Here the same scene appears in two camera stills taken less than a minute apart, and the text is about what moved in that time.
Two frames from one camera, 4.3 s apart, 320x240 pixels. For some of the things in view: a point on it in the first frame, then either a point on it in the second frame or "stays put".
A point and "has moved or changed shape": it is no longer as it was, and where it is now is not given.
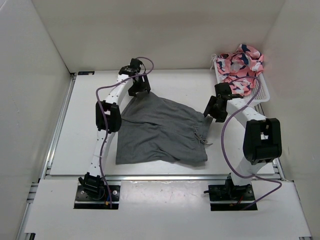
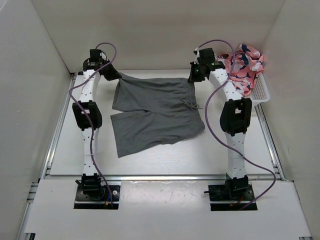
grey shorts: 154,129 has moved or changed shape
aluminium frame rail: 168,177 stays put
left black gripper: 145,86 → 113,74
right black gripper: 209,110 → 193,78
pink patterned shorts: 246,61 stays put
